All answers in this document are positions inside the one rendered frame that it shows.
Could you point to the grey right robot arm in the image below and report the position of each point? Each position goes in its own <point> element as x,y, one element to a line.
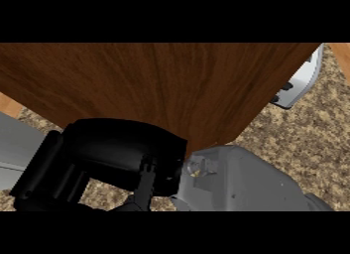
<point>256,185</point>

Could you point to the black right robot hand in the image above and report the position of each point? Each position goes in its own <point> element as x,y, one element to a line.
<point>115,149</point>

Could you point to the flat grey appliance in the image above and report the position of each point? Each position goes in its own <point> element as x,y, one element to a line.
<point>10,149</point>

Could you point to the brown wooden cabinet door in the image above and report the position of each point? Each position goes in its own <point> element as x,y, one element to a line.
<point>149,82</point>

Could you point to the white appliance with black knobs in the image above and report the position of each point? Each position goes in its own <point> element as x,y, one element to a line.
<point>305,79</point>

